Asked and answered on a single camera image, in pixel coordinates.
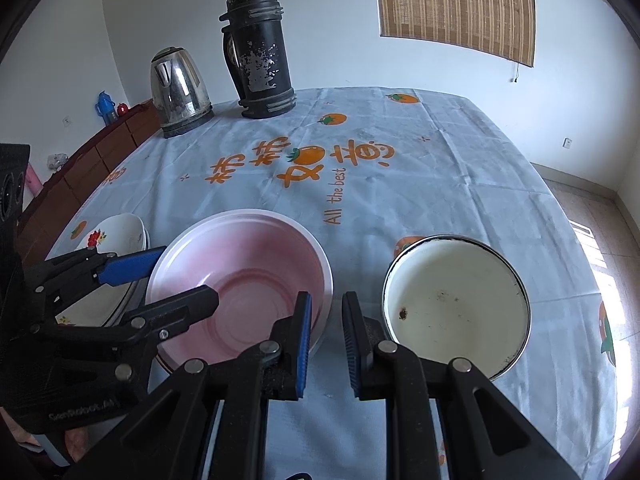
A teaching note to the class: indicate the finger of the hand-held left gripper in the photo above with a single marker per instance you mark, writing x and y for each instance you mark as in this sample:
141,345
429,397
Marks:
130,265
185,307

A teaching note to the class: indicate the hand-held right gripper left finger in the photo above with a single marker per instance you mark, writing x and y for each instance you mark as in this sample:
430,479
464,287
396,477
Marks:
302,345

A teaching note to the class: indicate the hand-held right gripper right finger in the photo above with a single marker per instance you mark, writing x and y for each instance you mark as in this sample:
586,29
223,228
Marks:
351,350

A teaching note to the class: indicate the large pink floral bowl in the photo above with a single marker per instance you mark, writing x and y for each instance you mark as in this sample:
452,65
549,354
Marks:
122,300

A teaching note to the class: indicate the pink plastic bowl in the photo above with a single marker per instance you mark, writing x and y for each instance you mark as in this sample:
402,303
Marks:
250,260

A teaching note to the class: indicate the white enamel bowl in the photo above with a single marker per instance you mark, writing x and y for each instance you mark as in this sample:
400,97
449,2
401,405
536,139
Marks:
450,300

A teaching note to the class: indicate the person's left hand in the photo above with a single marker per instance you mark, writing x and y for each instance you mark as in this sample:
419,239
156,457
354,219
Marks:
77,447

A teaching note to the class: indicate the brown wooden sideboard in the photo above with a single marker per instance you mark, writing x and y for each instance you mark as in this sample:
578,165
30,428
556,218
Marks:
100,145

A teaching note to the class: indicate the crumpled plastic bag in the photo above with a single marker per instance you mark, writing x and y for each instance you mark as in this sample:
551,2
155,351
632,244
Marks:
56,161

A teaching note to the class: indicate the pink thermos bottle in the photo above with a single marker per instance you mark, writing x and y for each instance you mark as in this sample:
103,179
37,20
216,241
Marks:
34,180

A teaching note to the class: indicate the small red jar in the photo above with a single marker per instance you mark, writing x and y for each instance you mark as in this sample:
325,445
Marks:
122,109

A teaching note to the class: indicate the blue thermos jug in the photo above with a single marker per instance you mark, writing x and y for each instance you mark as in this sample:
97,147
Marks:
105,109

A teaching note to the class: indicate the printed light blue tablecloth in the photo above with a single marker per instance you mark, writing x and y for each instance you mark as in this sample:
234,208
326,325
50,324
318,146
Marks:
425,185

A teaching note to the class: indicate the stainless steel electric kettle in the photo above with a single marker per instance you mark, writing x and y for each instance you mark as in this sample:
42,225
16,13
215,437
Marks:
177,90

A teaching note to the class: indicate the worn black vacuum flask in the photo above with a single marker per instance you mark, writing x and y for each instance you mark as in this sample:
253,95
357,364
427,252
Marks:
260,60

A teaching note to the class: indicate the bamboo window blind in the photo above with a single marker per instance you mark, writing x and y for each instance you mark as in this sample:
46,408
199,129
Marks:
450,5

